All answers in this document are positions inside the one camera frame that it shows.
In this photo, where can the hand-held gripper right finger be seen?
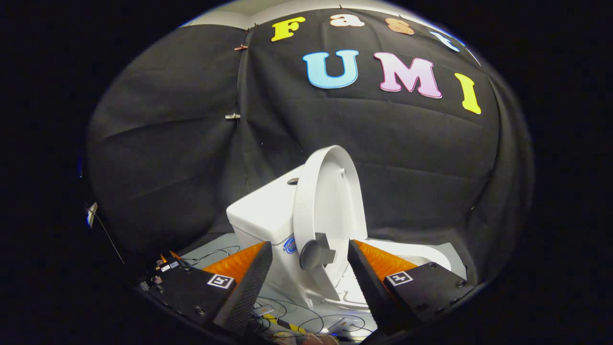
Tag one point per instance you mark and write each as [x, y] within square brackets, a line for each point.
[366, 287]

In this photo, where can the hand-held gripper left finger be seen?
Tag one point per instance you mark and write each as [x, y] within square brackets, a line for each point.
[249, 287]

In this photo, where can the white toilet lid with knob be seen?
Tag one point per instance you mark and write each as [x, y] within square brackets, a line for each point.
[330, 201]

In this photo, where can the white ceramic toilet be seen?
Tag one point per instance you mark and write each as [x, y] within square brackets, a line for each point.
[261, 211]

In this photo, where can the small grey adapter box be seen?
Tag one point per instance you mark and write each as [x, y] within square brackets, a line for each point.
[264, 310]

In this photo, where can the small white adapter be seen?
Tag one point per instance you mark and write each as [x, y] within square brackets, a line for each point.
[342, 325]

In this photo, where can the yellow black striped floor tape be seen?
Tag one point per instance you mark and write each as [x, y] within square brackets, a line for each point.
[297, 328]

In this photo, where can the black backdrop cloth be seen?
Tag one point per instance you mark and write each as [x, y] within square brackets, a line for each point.
[167, 143]

